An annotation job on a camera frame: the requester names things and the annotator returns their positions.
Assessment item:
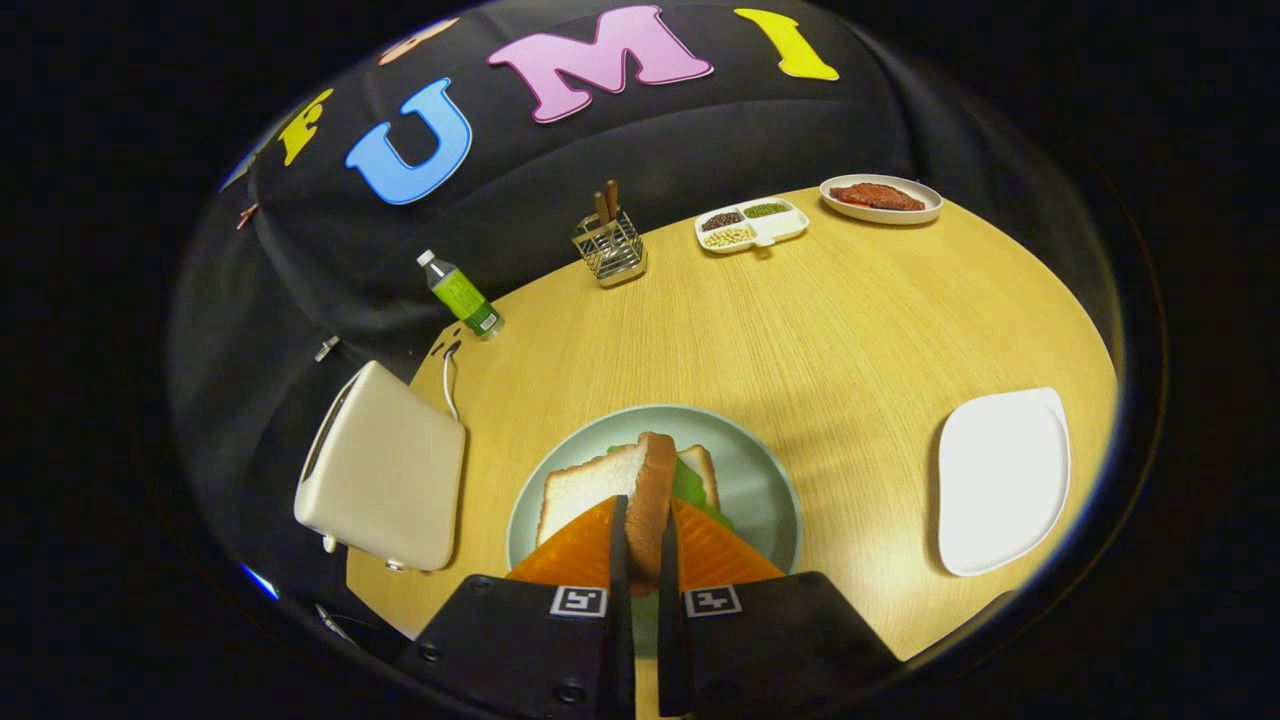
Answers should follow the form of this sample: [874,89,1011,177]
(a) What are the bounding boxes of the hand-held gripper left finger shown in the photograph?
[400,495,636,720]

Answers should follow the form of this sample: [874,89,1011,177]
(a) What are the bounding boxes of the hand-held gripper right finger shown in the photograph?
[655,497,906,719]

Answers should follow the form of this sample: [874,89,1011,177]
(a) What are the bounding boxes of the green lettuce leaf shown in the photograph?
[607,445,736,531]

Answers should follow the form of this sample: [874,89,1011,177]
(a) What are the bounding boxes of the pale green round plate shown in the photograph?
[506,403,804,661]

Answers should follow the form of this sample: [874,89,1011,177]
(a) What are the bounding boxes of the cream white toaster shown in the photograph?
[293,360,467,573]

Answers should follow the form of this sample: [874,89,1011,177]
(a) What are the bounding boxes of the green drink bottle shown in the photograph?
[416,249,506,342]

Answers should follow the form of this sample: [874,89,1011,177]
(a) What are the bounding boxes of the white squarish plate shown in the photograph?
[937,387,1072,578]

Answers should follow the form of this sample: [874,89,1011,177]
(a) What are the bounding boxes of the white divided bean dish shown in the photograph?
[694,197,810,255]

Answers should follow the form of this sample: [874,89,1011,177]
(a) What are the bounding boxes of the round white meat plate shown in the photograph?
[819,174,944,226]

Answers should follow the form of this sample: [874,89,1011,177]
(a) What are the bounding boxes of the black backdrop cloth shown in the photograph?
[168,0,1126,621]

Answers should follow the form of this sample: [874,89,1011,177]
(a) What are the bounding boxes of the red brown meat piece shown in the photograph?
[828,182,927,212]

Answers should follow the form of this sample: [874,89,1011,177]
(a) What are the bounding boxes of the white toaster cable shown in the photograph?
[440,340,463,423]

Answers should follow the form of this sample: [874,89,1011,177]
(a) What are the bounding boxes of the metal wire utensil holder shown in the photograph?
[571,208,648,289]

